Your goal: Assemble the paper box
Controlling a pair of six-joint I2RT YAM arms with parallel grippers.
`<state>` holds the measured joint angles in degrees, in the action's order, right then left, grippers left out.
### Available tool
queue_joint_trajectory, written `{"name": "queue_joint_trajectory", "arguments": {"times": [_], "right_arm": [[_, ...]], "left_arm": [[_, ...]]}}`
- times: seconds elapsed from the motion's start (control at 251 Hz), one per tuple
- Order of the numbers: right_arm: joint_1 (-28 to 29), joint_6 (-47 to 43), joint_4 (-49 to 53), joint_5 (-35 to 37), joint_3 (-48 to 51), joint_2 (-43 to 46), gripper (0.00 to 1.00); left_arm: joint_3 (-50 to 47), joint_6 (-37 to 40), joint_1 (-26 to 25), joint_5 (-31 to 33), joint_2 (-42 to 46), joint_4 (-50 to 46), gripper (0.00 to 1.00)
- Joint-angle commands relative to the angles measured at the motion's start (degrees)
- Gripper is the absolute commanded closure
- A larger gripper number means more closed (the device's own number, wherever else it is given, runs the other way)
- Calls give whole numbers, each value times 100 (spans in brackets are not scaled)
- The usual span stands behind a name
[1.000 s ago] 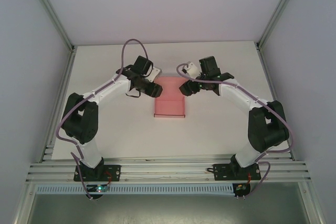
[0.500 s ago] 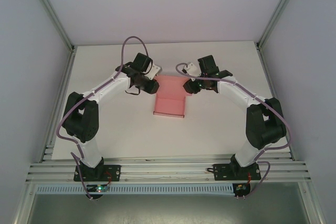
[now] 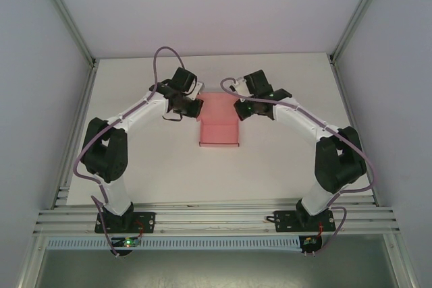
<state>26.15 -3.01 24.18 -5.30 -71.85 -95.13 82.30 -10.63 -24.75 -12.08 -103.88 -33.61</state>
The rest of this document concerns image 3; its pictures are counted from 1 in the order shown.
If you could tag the pink paper box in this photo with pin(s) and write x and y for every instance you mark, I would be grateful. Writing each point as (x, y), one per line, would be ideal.
(219, 133)

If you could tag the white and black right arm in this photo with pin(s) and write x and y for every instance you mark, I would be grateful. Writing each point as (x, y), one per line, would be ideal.
(337, 163)

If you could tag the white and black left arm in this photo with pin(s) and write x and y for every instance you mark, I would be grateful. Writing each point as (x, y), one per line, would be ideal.
(108, 160)

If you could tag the small circuit board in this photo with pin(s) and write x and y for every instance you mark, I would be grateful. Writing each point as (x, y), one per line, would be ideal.
(126, 243)
(308, 241)

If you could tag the aluminium side rail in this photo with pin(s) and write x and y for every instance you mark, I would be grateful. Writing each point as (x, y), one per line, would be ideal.
(351, 112)
(76, 133)

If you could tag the aluminium mounting rail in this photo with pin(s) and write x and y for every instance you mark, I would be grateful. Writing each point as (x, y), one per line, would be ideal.
(209, 220)

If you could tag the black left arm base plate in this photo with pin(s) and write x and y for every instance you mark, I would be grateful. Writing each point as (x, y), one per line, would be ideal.
(146, 222)

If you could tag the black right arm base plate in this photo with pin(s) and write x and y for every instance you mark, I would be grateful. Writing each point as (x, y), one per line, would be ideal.
(285, 222)

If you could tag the aluminium frame post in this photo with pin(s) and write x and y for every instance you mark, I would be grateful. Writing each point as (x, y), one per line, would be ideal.
(64, 15)
(359, 15)

